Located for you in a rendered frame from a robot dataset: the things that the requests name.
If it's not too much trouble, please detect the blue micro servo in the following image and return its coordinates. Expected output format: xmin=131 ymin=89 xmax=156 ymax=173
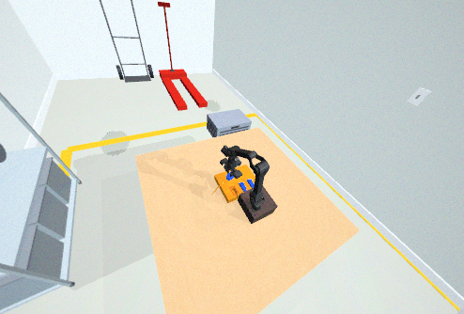
xmin=213 ymin=172 xmax=234 ymax=193

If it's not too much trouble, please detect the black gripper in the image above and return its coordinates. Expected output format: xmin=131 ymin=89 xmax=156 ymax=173
xmin=220 ymin=158 xmax=242 ymax=179

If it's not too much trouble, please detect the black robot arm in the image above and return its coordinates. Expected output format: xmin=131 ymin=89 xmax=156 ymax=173
xmin=221 ymin=145 xmax=270 ymax=212

